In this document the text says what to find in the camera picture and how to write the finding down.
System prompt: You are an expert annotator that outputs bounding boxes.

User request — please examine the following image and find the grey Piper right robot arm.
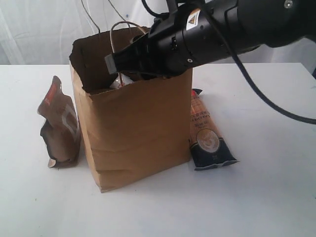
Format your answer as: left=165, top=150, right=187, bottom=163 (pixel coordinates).
left=105, top=0, right=316, bottom=77

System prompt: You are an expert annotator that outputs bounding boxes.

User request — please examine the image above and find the brown pouch with orange label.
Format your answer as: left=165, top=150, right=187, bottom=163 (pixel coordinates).
left=38, top=76, right=81, bottom=168

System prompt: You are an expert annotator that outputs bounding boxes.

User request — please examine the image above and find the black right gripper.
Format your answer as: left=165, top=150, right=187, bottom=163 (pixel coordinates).
left=105, top=0, right=237, bottom=79

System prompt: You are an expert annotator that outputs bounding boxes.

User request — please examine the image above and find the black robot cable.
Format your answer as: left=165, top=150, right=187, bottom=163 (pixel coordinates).
left=142, top=0, right=316, bottom=124

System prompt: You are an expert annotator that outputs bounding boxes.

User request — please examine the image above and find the brown paper bag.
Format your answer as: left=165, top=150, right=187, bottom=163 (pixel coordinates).
left=69, top=27, right=193, bottom=192

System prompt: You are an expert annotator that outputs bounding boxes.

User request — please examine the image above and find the white backdrop curtain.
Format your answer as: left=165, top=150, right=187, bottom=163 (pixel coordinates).
left=0, top=0, right=316, bottom=66

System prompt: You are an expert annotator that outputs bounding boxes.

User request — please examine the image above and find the small white blue carton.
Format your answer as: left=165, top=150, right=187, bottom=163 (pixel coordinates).
left=110, top=74, right=134, bottom=89

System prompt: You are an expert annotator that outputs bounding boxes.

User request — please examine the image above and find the spaghetti pasta packet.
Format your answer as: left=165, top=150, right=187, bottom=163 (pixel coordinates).
left=189, top=88, right=238, bottom=171

